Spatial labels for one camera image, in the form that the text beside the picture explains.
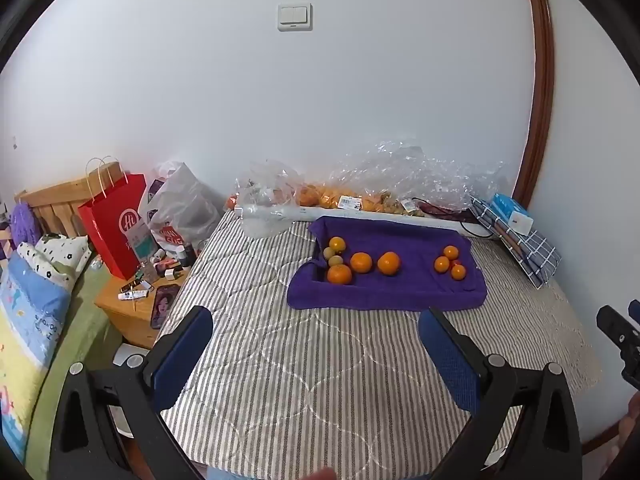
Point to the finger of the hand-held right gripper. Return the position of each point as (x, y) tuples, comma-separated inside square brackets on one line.
[(617, 327)]

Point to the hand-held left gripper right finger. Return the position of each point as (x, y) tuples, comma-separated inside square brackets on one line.
[(450, 360)]

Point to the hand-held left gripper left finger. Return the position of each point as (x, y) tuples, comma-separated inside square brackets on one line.
[(182, 355)]

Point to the small orange mandarin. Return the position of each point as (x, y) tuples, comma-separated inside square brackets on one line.
[(458, 272), (451, 252), (441, 264), (337, 244)]

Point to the small green round fruit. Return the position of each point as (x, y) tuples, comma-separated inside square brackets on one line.
[(335, 260), (328, 252)]

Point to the bagged brown round fruits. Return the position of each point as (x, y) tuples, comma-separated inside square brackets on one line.
[(385, 204)]

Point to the phone with picture case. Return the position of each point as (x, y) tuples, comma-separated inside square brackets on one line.
[(164, 306)]

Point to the white round object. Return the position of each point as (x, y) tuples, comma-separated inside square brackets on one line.
[(129, 356)]

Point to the white tube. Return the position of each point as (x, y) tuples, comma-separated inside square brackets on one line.
[(134, 295)]

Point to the wooden nightstand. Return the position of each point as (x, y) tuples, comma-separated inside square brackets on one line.
[(117, 310)]

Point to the purple towel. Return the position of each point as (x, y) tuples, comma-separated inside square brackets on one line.
[(410, 290)]

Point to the dark glass bottle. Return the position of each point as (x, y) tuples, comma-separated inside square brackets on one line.
[(188, 256)]

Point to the folded blue checkered cloth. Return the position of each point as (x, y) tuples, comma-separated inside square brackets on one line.
[(540, 260)]

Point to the green bedsheet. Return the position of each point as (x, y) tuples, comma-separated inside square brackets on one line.
[(75, 330)]

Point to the large orange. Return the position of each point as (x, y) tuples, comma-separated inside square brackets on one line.
[(339, 274), (389, 263), (361, 262)]

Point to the red paper shopping bag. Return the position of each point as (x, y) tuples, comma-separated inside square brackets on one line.
[(107, 240)]

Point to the white plastic bag red print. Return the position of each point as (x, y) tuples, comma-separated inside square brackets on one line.
[(185, 205)]

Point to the dark red cloth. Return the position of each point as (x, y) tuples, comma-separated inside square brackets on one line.
[(442, 207)]

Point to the blue yellow cartoon blanket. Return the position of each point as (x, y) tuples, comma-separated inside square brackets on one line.
[(30, 320)]

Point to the blue white tissue pack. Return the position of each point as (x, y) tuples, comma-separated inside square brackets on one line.
[(510, 210)]

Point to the white floral pillow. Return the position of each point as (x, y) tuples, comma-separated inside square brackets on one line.
[(55, 255)]

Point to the large crumpled clear plastic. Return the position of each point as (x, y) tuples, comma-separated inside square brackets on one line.
[(425, 175)]

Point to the clear plastic bag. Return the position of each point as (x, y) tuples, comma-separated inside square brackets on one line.
[(265, 185)]

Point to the wooden headboard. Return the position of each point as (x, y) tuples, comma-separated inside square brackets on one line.
[(55, 205)]

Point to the bagged yellow oranges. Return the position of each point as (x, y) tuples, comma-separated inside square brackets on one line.
[(332, 196)]

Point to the bagged deep orange tangerines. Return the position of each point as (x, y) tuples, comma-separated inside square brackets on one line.
[(310, 195)]

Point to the brown wooden door frame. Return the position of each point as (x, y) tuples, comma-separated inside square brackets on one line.
[(542, 85)]

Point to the white wall light switch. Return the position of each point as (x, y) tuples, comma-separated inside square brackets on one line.
[(295, 17)]

